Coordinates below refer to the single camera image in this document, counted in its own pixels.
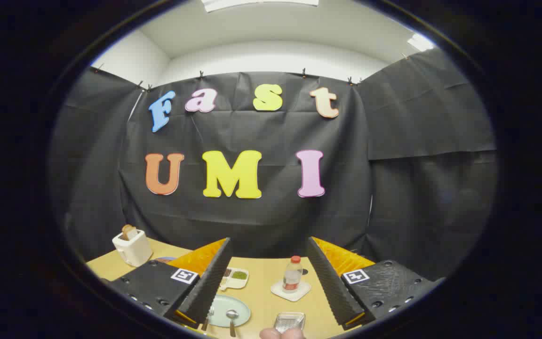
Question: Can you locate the white square coaster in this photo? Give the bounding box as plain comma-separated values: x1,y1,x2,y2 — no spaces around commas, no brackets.
271,280,312,302

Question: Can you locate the mint green plate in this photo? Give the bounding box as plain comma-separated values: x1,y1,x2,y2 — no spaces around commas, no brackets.
204,294,251,328

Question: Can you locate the wooden-handled metal spoon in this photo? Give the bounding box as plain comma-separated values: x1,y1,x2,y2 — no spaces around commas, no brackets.
225,309,239,338

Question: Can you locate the ceiling light panel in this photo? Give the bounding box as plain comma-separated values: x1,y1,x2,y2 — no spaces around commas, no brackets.
201,0,319,12
407,33,436,51

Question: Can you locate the white toaster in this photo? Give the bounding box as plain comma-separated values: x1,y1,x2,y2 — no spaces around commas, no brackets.
112,229,153,267

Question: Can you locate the perforated metal basket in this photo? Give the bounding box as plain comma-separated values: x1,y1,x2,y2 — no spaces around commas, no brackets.
273,312,306,334

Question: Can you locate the clear bottle with red cap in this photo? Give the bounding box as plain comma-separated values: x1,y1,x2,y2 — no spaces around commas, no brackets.
282,256,303,294

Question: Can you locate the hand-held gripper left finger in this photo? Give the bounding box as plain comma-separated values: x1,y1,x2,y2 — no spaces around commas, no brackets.
106,238,233,330

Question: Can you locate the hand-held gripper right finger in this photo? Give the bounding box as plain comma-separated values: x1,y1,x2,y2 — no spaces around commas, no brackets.
306,237,446,330

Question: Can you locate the white divided tray with beans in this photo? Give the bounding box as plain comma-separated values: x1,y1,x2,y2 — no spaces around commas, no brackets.
219,267,249,291

